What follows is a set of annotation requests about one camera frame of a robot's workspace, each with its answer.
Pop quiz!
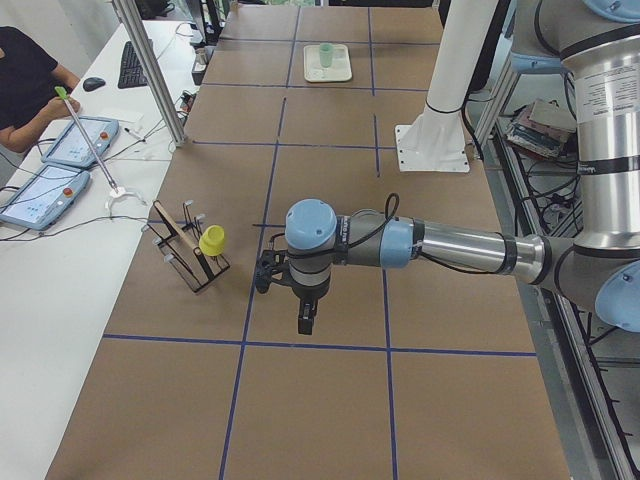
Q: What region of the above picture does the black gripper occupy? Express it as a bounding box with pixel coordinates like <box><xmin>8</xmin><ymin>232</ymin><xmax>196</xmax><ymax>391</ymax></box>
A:
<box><xmin>293</xmin><ymin>284</ymin><xmax>329</xmax><ymax>335</ymax></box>

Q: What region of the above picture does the pale green cup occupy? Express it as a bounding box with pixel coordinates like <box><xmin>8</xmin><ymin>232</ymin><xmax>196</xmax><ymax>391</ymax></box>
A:
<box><xmin>318</xmin><ymin>43</ymin><xmax>334</xmax><ymax>68</ymax></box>

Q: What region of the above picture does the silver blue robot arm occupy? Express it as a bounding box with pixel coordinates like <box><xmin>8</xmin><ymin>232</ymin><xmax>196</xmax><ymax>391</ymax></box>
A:
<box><xmin>283</xmin><ymin>1</ymin><xmax>639</xmax><ymax>334</ymax></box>

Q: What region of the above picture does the yellow cup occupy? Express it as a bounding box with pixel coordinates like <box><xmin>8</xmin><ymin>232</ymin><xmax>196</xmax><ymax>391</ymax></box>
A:
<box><xmin>199</xmin><ymin>225</ymin><xmax>226</xmax><ymax>257</ymax></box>

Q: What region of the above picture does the white bear print tray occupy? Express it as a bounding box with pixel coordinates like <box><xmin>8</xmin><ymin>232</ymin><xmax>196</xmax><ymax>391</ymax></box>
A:
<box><xmin>303</xmin><ymin>43</ymin><xmax>352</xmax><ymax>83</ymax></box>

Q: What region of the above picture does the pink grabber stick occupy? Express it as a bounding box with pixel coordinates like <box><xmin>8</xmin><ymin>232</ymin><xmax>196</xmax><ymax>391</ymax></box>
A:
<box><xmin>54</xmin><ymin>86</ymin><xmax>147</xmax><ymax>214</ymax></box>

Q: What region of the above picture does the metal cylinder weight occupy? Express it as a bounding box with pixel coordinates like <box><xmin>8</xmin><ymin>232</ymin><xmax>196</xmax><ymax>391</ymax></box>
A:
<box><xmin>195</xmin><ymin>48</ymin><xmax>208</xmax><ymax>68</ymax></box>

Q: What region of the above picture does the lower teach pendant tablet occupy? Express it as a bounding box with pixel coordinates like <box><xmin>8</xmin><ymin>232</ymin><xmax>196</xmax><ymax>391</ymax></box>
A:
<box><xmin>1</xmin><ymin>163</ymin><xmax>91</xmax><ymax>231</ymax></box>

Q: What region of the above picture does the teach pendant tablet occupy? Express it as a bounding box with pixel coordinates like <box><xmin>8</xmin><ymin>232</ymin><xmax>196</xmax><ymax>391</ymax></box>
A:
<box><xmin>1</xmin><ymin>163</ymin><xmax>91</xmax><ymax>231</ymax></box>
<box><xmin>41</xmin><ymin>116</ymin><xmax>119</xmax><ymax>168</ymax></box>

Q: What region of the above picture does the upper teach pendant tablet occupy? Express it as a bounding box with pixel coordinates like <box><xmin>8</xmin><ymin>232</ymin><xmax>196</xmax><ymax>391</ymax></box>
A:
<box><xmin>41</xmin><ymin>116</ymin><xmax>119</xmax><ymax>168</ymax></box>

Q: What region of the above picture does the black keyboard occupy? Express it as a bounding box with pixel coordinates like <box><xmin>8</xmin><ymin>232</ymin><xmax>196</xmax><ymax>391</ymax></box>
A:
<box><xmin>117</xmin><ymin>41</ymin><xmax>147</xmax><ymax>89</ymax></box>

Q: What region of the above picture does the stack of books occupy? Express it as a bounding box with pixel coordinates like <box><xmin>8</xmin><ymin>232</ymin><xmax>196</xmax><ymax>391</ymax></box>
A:
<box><xmin>505</xmin><ymin>99</ymin><xmax>578</xmax><ymax>160</ymax></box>

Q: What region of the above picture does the black computer mouse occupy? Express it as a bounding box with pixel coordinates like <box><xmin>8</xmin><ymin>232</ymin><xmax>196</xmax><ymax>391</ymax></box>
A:
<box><xmin>82</xmin><ymin>77</ymin><xmax>106</xmax><ymax>92</ymax></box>

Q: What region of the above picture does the person in black shirt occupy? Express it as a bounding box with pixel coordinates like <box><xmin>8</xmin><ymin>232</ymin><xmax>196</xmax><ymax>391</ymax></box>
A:
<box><xmin>1</xmin><ymin>26</ymin><xmax>79</xmax><ymax>154</ymax></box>

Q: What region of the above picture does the black wire cup rack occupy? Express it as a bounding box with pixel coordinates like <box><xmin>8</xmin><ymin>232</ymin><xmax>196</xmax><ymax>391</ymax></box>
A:
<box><xmin>143</xmin><ymin>199</ymin><xmax>231</xmax><ymax>294</ymax></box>

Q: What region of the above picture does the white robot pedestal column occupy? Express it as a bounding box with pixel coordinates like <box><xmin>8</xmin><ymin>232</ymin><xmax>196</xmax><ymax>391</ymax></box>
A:
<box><xmin>395</xmin><ymin>0</ymin><xmax>499</xmax><ymax>173</ymax></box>

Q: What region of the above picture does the aluminium frame post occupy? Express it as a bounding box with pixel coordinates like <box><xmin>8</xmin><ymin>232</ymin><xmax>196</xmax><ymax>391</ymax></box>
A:
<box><xmin>111</xmin><ymin>0</ymin><xmax>186</xmax><ymax>148</ymax></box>

